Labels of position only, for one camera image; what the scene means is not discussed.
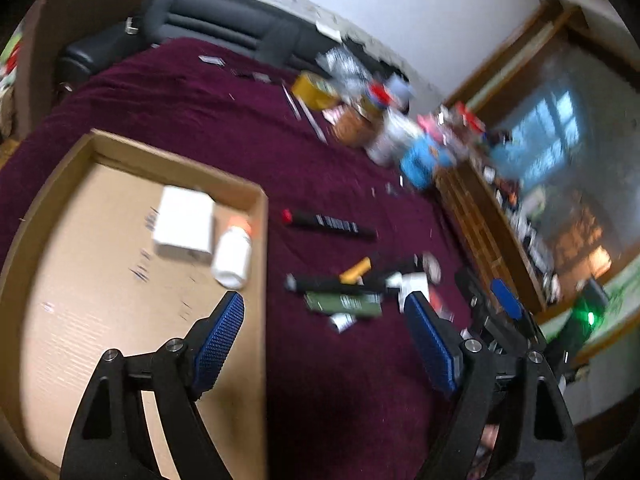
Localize white plug charger cube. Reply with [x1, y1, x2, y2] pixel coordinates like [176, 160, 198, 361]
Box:
[385, 272, 430, 313]

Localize green tube pen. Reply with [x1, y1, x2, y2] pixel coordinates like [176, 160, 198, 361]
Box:
[305, 292, 382, 318]

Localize yellow black pen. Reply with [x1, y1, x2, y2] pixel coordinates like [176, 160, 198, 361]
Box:
[338, 257, 372, 284]

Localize white tube box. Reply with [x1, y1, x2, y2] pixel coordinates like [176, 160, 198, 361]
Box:
[329, 313, 357, 334]

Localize black marker grey cap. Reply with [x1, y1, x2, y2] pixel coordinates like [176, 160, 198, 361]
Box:
[284, 274, 400, 296]

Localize white pill bottle orange cap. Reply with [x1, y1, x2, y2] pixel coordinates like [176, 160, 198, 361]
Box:
[210, 218, 252, 290]

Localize white power bank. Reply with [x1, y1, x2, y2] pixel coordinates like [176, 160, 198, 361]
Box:
[152, 185, 216, 263]

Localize black marker red ends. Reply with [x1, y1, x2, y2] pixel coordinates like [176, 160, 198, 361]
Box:
[281, 209, 378, 242]

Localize person right hand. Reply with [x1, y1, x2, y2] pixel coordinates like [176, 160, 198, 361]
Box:
[468, 425, 499, 480]

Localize wooden cabinet counter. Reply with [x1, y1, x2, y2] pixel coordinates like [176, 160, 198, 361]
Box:
[435, 160, 548, 314]

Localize black tape roll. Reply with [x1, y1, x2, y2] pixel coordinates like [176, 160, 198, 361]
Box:
[422, 252, 442, 285]

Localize blue label clear jar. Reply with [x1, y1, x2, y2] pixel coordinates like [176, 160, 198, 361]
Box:
[399, 134, 456, 191]

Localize maroon velvet tablecloth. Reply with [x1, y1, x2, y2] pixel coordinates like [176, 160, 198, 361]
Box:
[1, 39, 470, 479]

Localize white plastic tub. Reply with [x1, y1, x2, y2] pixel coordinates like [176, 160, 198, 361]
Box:
[366, 110, 423, 167]

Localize brown label jar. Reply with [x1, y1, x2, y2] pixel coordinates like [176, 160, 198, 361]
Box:
[332, 105, 382, 148]

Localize yellow tape roll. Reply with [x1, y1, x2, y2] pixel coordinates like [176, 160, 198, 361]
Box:
[292, 70, 341, 110]

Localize black leather sofa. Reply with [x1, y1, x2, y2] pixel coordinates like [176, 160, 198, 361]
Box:
[54, 0, 411, 106]

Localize brown chair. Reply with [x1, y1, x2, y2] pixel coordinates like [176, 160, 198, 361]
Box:
[13, 0, 143, 140]

